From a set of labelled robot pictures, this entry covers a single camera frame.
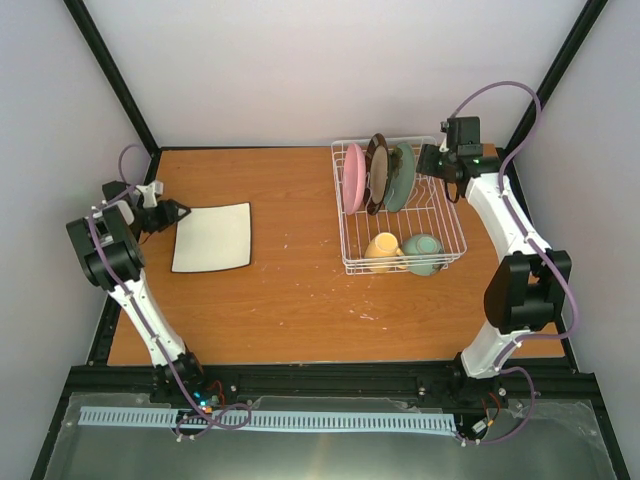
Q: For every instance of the round black-rimmed plate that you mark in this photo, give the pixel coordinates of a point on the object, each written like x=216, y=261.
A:
x=377, y=160

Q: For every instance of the teal flower plate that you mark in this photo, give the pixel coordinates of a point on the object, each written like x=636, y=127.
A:
x=401, y=178

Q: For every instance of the yellow mug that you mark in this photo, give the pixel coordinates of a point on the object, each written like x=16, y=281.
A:
x=383, y=254

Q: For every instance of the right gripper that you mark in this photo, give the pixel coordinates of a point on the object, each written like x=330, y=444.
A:
x=425, y=163

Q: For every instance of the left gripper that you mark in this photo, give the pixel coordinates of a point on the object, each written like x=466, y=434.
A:
x=169, y=215

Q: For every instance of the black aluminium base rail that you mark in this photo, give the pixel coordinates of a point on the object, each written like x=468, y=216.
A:
x=424, y=384

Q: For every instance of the square black-rimmed plate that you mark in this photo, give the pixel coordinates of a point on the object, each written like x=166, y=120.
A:
x=213, y=239

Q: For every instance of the white wire dish rack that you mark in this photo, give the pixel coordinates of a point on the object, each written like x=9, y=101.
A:
x=427, y=212

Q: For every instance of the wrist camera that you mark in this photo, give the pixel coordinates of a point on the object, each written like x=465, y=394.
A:
x=444, y=135
x=150, y=193

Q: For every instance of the blue slotted cable duct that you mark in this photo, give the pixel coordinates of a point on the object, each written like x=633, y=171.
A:
x=275, y=421

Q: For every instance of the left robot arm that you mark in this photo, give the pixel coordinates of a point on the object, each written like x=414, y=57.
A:
x=111, y=258

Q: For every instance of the pink round plate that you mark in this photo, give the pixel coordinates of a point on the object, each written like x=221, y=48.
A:
x=354, y=178

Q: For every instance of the green ceramic bowl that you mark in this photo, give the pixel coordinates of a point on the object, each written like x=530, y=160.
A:
x=425, y=252

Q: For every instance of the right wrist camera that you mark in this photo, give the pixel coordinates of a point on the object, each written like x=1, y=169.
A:
x=444, y=135

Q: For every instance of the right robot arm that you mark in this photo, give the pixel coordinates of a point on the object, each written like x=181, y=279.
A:
x=527, y=291

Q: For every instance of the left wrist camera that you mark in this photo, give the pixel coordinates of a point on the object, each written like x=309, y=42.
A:
x=150, y=193

